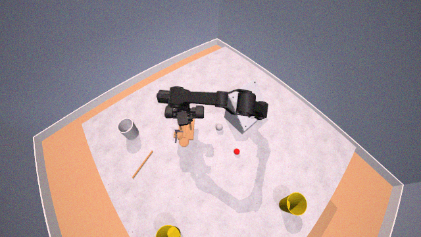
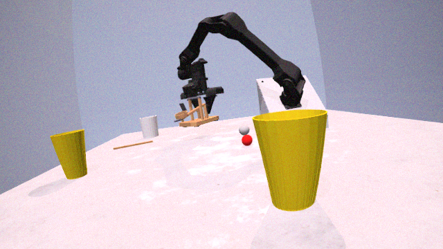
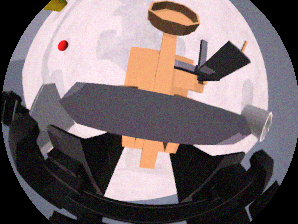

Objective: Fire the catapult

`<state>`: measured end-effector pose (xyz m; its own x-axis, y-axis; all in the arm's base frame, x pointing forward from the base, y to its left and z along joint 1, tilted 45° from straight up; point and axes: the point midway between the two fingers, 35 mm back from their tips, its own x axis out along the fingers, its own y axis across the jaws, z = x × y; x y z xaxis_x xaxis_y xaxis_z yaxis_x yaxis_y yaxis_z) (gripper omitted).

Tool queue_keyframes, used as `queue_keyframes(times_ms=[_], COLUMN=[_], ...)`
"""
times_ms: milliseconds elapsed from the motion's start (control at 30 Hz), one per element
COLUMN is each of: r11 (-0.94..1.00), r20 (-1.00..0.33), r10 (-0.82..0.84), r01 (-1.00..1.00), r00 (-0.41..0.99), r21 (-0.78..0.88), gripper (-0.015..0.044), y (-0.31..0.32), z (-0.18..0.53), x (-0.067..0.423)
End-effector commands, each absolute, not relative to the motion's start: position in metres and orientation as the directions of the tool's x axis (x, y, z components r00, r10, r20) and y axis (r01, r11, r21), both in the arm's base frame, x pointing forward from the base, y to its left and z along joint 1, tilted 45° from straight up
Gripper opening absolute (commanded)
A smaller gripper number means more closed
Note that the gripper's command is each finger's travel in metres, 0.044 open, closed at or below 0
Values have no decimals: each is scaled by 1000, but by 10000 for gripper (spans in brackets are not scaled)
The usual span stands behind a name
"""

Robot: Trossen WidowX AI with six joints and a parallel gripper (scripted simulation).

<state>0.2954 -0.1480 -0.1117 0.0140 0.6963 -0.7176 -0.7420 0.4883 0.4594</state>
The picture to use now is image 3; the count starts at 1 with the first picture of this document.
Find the red ball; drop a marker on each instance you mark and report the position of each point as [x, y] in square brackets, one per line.
[63, 45]

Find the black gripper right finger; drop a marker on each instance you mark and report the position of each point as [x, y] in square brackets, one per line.
[193, 168]

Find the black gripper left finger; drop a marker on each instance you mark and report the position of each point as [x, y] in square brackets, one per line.
[98, 154]

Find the yellow ribbed cup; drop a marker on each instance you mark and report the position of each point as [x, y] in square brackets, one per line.
[56, 5]

